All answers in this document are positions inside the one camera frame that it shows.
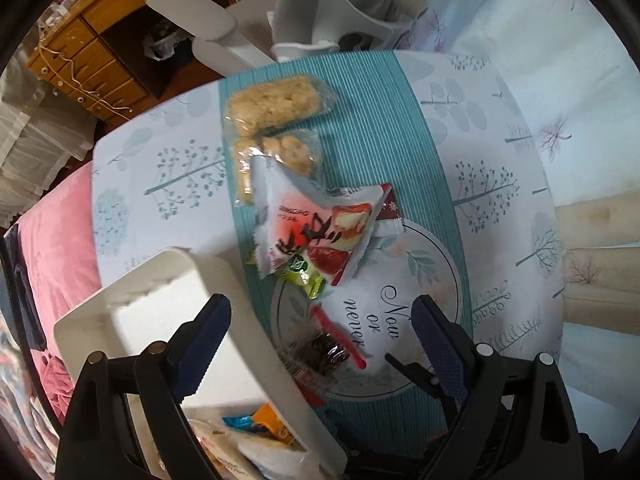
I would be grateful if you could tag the pink bed blanket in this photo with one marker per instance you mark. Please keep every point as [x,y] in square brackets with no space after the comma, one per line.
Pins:
[56,240]

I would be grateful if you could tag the floral white curtain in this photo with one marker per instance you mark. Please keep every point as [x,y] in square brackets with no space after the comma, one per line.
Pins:
[573,66]

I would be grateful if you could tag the wooden desk with drawers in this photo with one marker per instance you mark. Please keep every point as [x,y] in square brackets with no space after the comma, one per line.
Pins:
[95,56]

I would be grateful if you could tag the white plastic storage bin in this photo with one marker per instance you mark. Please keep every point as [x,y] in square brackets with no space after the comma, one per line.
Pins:
[105,434]

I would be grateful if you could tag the lace covered piano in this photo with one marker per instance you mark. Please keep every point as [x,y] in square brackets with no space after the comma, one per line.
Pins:
[40,130]

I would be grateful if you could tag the green pastry packet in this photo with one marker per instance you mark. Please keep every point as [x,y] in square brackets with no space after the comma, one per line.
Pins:
[300,272]

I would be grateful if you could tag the navy folded garment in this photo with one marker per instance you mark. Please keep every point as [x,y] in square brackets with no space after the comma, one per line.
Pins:
[16,270]

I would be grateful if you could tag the grey white office chair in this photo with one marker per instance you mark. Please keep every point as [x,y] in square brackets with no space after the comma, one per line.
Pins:
[255,33]

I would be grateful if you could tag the clear dark candy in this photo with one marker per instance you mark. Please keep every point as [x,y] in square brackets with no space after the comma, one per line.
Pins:
[320,349]

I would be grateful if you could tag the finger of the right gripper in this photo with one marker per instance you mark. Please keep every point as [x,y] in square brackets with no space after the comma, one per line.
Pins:
[427,382]

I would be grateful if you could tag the red white date snack bag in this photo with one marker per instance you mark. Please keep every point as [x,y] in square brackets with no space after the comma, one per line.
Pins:
[297,216]

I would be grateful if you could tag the black waste bin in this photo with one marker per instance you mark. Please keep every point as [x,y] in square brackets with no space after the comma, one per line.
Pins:
[162,40]

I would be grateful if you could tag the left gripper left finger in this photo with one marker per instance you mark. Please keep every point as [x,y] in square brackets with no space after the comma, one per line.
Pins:
[166,373]

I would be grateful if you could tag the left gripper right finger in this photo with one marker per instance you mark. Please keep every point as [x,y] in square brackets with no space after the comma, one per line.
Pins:
[472,382]

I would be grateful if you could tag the white blue wafer pack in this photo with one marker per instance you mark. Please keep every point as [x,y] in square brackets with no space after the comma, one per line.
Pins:
[242,455]

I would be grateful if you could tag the blue snack packet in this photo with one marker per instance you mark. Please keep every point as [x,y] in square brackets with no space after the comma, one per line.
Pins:
[264,421]

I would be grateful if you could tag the dark red snowflake packet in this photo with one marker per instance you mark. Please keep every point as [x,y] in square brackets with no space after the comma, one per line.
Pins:
[389,221]

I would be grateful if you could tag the rice cracker pack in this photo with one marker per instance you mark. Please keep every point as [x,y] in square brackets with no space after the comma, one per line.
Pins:
[272,105]
[272,159]

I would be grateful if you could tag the teal tree pattern tablecloth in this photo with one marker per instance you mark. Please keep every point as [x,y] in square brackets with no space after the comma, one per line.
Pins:
[469,219]

